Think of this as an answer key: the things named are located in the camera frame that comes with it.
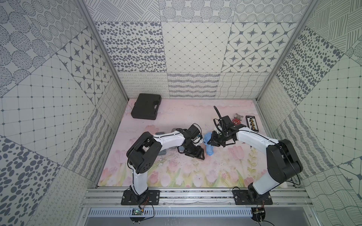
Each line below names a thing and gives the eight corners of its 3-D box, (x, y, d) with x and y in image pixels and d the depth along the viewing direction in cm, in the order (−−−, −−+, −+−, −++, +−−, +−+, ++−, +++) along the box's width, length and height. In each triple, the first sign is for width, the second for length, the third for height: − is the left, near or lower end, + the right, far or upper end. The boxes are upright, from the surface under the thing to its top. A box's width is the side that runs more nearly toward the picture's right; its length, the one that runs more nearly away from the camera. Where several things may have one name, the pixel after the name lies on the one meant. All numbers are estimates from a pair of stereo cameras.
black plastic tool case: (132, 120, 109) (130, 115, 104) (139, 97, 126) (138, 92, 121) (157, 120, 109) (156, 115, 104) (161, 97, 126) (160, 92, 121)
